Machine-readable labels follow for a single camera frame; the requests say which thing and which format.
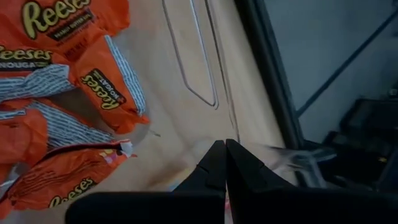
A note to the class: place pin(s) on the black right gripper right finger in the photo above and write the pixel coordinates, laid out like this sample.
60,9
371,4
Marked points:
248,180

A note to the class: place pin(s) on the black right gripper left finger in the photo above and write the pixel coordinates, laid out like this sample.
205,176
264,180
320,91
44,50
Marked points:
211,174

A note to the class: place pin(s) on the clear plastic bin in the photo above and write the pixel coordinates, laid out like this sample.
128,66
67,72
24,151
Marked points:
186,124

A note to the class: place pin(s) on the orange packet with white label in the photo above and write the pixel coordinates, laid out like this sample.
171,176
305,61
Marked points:
62,177

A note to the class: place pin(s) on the red candy packets right pile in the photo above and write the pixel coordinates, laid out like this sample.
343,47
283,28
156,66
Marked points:
273,77

